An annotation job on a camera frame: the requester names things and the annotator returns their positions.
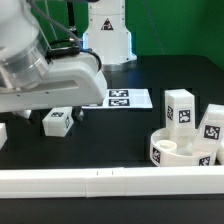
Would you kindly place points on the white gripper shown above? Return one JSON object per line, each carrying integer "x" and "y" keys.
{"x": 71, "y": 81}

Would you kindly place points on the white round stool seat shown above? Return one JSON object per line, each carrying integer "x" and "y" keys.
{"x": 165, "y": 152}

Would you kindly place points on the white sheet with tags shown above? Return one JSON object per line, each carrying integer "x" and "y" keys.
{"x": 124, "y": 99}

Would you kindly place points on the white left barrier rail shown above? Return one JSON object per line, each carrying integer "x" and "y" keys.
{"x": 3, "y": 135}

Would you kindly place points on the white front barrier rail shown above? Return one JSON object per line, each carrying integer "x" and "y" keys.
{"x": 101, "y": 182}

